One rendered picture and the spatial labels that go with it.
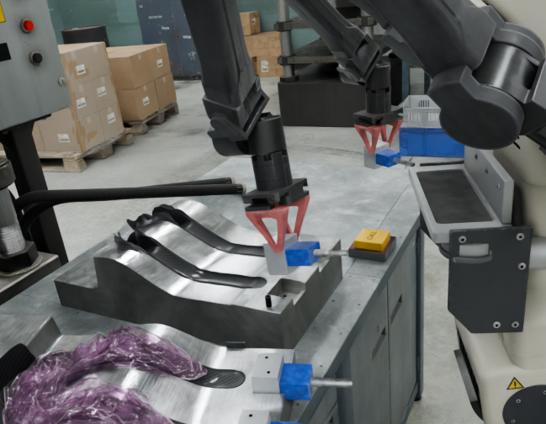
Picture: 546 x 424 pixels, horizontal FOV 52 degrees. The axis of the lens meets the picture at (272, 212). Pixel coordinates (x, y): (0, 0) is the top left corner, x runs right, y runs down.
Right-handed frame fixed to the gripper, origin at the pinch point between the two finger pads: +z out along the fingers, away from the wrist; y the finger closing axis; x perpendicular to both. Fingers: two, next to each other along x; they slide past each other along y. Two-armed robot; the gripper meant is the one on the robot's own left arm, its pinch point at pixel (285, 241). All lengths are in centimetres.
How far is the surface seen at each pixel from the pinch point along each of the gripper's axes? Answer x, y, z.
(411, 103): -82, -355, 5
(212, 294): -13.0, 4.8, 7.4
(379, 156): -1, -51, -4
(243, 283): -10.3, -0.7, 7.4
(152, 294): -24.3, 6.9, 6.7
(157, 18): -477, -558, -149
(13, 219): -72, -3, -6
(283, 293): -4.2, -2.9, 10.1
